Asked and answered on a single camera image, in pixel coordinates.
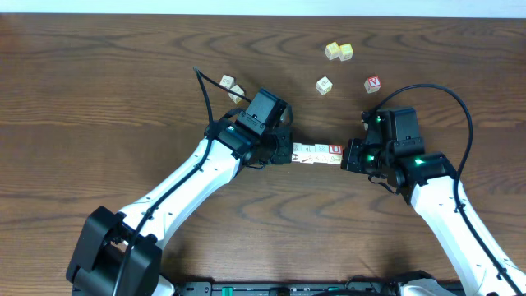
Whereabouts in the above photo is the white block red print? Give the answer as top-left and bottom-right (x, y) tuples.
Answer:
(313, 144), (330, 164)

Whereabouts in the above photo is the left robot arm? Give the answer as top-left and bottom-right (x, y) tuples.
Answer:
(66, 89), (293, 296)

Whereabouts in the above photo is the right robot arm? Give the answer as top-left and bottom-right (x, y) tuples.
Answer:
(341, 107), (525, 295)

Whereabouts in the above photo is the white block yellow side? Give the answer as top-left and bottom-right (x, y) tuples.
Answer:
(228, 85), (245, 104)

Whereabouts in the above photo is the red letter block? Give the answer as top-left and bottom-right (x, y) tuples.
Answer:
(364, 76), (381, 94)

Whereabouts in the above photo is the white block red side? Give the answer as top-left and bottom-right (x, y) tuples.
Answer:
(219, 75), (236, 90)

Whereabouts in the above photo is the white yellow block centre right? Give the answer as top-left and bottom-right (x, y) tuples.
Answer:
(316, 76), (333, 95)

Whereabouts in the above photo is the yellow block far right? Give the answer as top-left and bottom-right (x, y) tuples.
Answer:
(339, 44), (354, 62)

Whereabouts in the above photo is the yellow block far left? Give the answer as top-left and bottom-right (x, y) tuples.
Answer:
(325, 42), (341, 60)

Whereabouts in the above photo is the right black cable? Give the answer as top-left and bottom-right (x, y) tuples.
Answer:
(361, 83), (524, 296)

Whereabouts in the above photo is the black cable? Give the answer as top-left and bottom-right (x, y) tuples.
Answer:
(361, 83), (524, 296)
(111, 65), (295, 296)

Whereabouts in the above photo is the left black cable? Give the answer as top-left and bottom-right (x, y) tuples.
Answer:
(111, 65), (295, 296)

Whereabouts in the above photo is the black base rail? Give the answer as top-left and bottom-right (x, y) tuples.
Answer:
(174, 280), (465, 296)

